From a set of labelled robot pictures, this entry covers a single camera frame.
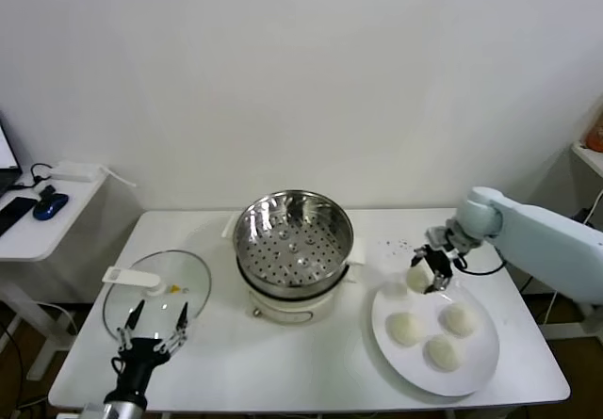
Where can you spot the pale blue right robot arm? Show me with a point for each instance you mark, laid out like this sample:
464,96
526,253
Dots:
542,240

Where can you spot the blue computer mouse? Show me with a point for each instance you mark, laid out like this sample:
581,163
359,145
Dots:
49,207

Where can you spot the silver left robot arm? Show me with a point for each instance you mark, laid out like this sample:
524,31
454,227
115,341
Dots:
125,410

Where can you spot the perforated steel steamer basket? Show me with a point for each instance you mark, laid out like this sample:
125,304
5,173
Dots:
292,230

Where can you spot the white round plate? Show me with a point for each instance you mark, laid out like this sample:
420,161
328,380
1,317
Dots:
424,381

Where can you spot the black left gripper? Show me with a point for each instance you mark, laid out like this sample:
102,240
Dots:
136,358

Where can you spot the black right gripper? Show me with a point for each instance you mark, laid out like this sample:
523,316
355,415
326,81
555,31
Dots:
440,259

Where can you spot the white steamed baozi bun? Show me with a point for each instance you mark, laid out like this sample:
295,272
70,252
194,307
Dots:
417,280
444,353
461,319
405,328

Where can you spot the white side desk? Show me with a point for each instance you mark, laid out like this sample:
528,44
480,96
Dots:
47,235

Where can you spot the white shelf board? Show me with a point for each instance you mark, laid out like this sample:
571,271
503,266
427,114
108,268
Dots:
589,157

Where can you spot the black smartphone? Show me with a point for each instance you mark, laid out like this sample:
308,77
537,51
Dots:
14,214

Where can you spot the orange object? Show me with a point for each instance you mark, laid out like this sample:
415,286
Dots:
596,136

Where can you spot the white power adapter box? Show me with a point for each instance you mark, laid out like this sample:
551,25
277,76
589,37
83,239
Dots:
73,172

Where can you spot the small black dongle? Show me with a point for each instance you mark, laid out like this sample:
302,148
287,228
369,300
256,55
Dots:
46,192

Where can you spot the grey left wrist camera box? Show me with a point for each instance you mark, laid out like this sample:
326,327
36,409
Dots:
94,407

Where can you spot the white leg frame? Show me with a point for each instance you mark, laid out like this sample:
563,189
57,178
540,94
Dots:
565,329

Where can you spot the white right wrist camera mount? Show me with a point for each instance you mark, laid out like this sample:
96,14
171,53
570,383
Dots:
435,236

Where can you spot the white electric cooker base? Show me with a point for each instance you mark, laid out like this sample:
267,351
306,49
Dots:
287,308

